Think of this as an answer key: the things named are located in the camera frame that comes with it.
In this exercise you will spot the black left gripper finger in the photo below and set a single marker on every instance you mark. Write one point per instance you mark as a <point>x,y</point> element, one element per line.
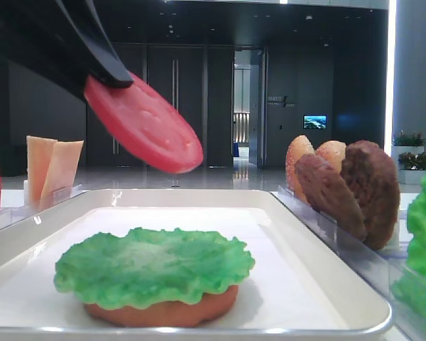
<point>84,37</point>

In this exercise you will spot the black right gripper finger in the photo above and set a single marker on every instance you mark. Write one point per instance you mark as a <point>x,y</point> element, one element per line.
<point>25,42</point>

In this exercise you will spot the green lettuce leaf on tray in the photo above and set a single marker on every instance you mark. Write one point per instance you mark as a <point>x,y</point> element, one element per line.
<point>147,266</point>

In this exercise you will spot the brown meat patty left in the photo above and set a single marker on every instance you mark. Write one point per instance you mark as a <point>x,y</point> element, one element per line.
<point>326,191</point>

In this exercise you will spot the brown meat patty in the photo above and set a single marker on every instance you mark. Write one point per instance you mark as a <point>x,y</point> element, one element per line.
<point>372,177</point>
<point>326,191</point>

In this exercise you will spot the brown meat patty right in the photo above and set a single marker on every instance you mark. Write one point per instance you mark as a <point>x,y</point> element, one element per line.
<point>372,177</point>

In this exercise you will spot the green lettuce leaf in rack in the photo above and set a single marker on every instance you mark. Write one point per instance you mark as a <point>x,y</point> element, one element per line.
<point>420,255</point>

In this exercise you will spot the sesame bun right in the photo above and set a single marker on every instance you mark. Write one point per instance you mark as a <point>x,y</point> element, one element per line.
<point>333,152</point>

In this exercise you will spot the bun bottom on tray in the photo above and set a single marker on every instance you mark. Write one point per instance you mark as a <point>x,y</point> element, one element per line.
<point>169,313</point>

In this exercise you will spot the white metal tray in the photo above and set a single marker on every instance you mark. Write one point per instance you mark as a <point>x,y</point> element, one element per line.
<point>298,289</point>

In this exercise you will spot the potted plants planter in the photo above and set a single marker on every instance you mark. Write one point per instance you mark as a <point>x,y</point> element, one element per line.
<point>408,152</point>

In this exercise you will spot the clear left long rail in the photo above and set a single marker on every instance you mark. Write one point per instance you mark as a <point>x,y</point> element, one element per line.
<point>14,205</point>

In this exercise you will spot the clear long rail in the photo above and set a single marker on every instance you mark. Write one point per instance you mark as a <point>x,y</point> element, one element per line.
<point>14,205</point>
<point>385,270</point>

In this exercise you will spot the wall screen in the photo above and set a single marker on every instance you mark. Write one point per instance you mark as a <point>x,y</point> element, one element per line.
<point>315,122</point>

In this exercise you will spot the clear right long rail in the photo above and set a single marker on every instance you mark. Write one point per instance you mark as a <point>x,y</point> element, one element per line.
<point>385,270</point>

